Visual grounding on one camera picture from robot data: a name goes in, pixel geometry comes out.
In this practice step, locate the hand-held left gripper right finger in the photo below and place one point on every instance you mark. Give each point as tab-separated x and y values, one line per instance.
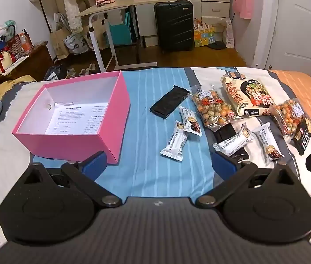
223	165

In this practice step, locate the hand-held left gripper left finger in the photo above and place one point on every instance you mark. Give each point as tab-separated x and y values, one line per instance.
95	165

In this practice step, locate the pink cardboard box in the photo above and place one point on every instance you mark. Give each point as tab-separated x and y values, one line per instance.
89	148

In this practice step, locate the white cake snack packet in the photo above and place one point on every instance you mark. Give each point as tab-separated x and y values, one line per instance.
190	121
234	143
173	143
268	141

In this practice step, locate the black and beige snack packet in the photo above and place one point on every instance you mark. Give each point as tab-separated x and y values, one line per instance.
304	137

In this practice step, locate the clear bag of coated nuts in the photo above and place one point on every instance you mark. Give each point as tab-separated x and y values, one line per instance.
213	108
287	118

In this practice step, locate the beige noodle bag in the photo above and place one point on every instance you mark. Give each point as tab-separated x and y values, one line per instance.
247	96

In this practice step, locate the black snack bar packet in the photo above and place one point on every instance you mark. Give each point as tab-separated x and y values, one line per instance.
169	101

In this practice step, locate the printed paper sheet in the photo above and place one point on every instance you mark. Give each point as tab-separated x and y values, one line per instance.
75	118

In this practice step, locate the pair of shoes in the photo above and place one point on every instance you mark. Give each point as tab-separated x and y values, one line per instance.
85	71

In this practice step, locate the dark bag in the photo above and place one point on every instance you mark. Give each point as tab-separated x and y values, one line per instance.
55	73

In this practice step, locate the yellow cloth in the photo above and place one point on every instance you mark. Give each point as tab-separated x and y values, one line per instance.
9	85

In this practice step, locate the black round base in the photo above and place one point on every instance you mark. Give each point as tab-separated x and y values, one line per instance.
217	46

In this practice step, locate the wooden nightstand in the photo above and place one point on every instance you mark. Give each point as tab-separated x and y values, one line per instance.
34	60

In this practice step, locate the white plastic bag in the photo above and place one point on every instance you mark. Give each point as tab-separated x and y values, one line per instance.
75	44

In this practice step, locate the brown paper bag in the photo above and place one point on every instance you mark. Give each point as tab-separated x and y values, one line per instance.
59	44

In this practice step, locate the white papers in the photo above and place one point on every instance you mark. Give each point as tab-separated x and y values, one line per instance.
17	62

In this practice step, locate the colourful gift bag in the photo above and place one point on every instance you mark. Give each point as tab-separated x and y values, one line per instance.
203	37

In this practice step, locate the white and pink bag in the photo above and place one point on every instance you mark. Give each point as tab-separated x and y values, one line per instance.
229	34

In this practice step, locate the white door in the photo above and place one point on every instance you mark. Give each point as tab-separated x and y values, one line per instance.
296	33

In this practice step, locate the teal shopping bag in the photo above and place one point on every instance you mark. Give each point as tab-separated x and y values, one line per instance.
119	31

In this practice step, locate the cream gift box red ribbon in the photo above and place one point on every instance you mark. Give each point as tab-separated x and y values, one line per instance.
0	63

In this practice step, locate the orange drink bottle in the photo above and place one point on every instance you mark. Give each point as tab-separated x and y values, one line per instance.
26	42

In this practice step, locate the red patterned bag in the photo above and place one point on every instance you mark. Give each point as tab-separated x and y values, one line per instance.
13	45

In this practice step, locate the black suitcase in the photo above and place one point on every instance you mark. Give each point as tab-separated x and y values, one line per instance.
174	24

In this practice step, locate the white fluffy coat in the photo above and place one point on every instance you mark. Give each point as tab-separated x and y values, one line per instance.
75	5

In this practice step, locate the pink paper bag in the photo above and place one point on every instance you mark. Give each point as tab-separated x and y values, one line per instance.
243	2

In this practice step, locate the wooden overbed table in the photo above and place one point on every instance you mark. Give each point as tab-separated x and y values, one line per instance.
128	2

